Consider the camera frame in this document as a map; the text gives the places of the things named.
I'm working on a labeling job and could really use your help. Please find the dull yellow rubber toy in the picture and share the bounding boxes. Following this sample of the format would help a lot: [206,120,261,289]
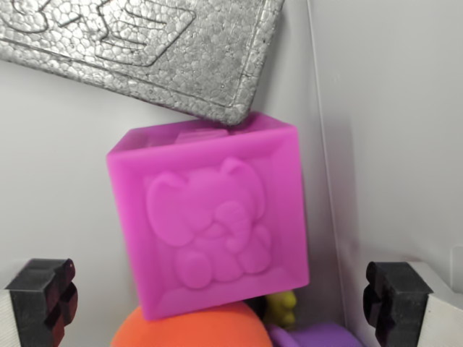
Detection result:
[265,290,298,330]

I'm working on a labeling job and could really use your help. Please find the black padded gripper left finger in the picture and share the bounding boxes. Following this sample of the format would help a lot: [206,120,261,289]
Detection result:
[0,258,79,347]

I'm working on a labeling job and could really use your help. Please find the large orange foam ball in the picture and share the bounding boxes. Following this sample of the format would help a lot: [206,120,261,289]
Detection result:
[109,301,274,347]

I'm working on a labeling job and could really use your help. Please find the magenta rubber elephant cube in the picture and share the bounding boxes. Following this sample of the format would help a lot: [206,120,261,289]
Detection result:
[106,111,311,322]

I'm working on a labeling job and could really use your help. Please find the purple rubber cup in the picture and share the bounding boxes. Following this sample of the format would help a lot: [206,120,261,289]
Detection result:
[268,321,367,347]

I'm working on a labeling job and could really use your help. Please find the grey styrofoam slab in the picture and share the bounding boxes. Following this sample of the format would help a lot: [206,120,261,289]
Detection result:
[0,0,287,127]

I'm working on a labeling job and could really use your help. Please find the black padded gripper right finger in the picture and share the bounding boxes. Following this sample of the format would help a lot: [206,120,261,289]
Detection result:
[362,260,463,347]

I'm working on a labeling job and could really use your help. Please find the grey plastic bin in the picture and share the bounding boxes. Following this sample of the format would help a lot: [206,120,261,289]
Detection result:
[0,0,463,347]

